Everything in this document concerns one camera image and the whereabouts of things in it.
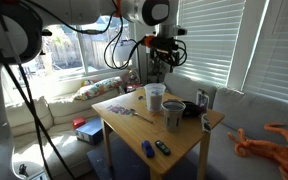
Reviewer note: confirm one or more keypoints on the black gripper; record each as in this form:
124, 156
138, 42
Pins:
164, 45

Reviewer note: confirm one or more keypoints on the clear plastic cup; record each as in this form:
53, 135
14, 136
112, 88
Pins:
155, 97

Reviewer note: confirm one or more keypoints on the silver metal cup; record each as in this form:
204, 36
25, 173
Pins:
173, 116

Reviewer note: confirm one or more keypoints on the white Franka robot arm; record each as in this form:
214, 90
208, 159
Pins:
84, 8

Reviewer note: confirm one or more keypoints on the green potted plant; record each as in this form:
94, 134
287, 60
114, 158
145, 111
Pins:
155, 71

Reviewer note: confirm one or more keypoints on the white window blind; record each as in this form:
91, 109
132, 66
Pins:
280, 50
210, 36

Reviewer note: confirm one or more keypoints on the red and white toy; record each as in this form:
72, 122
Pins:
131, 87

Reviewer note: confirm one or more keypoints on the arc lamp with white shade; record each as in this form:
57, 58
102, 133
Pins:
124, 53

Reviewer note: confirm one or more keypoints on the black bowl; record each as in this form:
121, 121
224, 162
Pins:
192, 109

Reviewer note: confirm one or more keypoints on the metal spoon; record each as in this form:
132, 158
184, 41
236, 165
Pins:
140, 115

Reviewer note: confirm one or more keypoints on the white pouch with dark label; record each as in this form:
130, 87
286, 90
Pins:
206, 123

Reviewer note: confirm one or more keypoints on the wooden table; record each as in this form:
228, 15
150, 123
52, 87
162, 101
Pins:
134, 133

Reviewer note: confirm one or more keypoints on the gray sofa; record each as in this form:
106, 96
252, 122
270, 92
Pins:
250, 113

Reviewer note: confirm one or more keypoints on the blue box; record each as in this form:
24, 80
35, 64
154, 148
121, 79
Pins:
90, 131

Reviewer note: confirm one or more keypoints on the red box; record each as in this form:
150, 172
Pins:
78, 122

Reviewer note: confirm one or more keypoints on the dark floor rug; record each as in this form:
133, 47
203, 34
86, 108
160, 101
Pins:
124, 163

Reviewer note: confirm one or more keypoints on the orange octopus plush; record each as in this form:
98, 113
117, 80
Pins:
277, 153

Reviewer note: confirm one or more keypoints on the cream sofa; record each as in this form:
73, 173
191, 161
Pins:
44, 123

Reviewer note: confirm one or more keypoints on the white window frame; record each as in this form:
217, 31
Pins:
67, 75

